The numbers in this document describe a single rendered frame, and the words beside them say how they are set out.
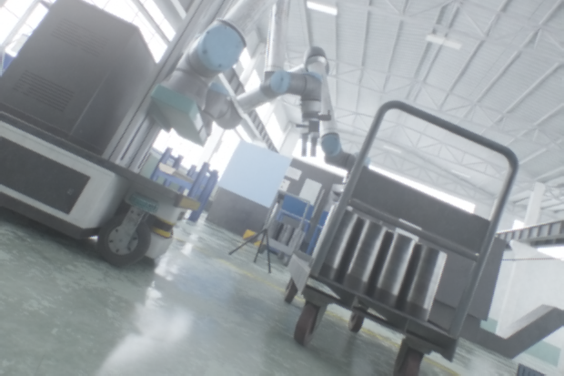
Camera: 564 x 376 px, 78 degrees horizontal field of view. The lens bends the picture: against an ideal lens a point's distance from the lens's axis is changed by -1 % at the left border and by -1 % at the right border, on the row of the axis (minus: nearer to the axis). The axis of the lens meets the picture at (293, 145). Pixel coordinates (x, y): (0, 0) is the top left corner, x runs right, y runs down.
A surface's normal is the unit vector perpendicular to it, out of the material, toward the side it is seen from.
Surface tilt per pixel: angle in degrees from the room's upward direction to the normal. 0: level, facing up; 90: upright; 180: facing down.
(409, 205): 98
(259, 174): 86
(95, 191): 90
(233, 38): 95
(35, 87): 90
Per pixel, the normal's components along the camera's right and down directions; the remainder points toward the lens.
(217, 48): 0.47, 0.06
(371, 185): 0.00, -0.11
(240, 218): -0.12, -0.32
